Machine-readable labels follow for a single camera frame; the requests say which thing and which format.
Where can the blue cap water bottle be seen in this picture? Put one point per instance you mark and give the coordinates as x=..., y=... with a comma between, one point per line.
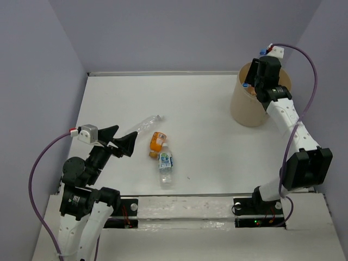
x=263, y=52

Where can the orange juice bottle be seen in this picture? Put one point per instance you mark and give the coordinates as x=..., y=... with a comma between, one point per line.
x=156, y=143

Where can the green label water bottle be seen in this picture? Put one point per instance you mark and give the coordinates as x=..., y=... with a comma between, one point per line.
x=165, y=167

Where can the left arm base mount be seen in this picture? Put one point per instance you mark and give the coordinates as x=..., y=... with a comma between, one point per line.
x=126, y=215

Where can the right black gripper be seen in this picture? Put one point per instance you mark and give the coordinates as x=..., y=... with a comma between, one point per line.
x=251, y=77

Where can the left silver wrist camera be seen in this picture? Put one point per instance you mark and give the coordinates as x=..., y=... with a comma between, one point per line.
x=88, y=134

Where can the beige plastic bin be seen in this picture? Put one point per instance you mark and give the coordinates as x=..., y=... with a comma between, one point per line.
x=245, y=108

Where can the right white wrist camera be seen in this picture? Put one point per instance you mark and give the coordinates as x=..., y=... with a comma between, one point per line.
x=275, y=51

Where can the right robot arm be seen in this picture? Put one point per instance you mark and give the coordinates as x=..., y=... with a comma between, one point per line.
x=305, y=163

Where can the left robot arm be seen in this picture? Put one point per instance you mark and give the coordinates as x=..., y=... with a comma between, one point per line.
x=85, y=210

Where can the clear crushed bottle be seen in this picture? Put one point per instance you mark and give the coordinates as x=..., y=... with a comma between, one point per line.
x=146, y=126

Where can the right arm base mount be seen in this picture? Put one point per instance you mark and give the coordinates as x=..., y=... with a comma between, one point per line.
x=247, y=215

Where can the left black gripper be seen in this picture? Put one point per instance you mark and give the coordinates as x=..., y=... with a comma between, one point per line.
x=126, y=143

